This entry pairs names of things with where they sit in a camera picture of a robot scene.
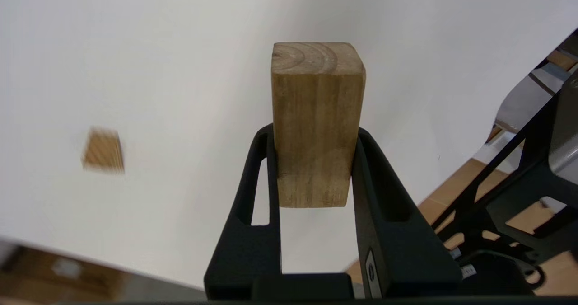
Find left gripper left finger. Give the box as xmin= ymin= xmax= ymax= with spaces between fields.
xmin=204 ymin=123 xmax=281 ymax=301

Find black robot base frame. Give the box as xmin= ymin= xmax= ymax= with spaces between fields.
xmin=431 ymin=27 xmax=578 ymax=296

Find stacked cardboard boxes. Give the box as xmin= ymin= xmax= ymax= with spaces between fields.
xmin=0 ymin=237 xmax=206 ymax=305

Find triangular wooden building block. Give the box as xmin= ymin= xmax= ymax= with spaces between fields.
xmin=81 ymin=127 xmax=126 ymax=174

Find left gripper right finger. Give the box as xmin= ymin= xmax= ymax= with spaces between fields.
xmin=351 ymin=127 xmax=462 ymax=299

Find arched wooden building block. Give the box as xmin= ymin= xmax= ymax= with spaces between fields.
xmin=271 ymin=42 xmax=366 ymax=208

